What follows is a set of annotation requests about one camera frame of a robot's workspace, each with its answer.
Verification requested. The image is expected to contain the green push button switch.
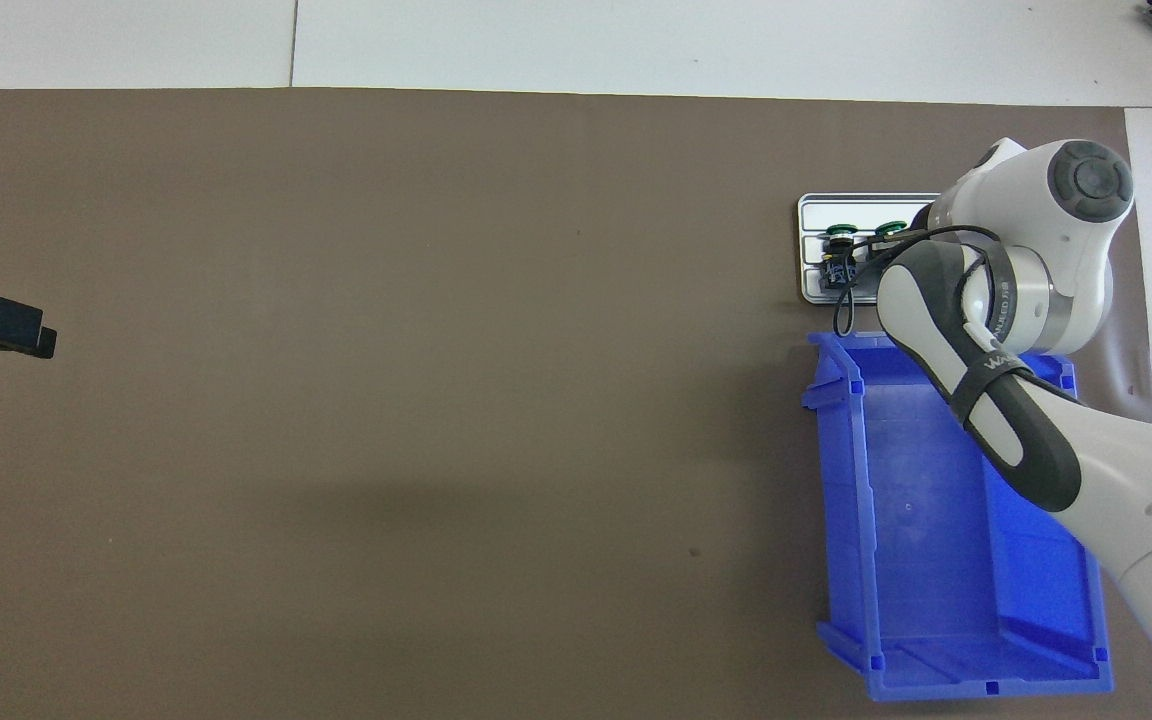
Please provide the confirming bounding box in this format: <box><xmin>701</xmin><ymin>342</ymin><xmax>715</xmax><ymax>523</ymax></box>
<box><xmin>819</xmin><ymin>222</ymin><xmax>862</xmax><ymax>294</ymax></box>
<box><xmin>866</xmin><ymin>220</ymin><xmax>912</xmax><ymax>263</ymax></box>

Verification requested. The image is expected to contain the brown table mat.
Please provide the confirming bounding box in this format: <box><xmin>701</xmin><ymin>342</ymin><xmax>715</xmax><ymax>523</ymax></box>
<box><xmin>0</xmin><ymin>88</ymin><xmax>1152</xmax><ymax>720</ymax></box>

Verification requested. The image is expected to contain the silver metal tray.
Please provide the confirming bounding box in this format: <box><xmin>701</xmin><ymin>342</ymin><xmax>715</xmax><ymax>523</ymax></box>
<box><xmin>797</xmin><ymin>192</ymin><xmax>943</xmax><ymax>306</ymax></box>

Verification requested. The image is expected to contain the blue plastic storage bin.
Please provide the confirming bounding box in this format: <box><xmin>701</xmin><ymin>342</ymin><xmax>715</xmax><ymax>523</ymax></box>
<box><xmin>801</xmin><ymin>328</ymin><xmax>1115</xmax><ymax>701</ymax></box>

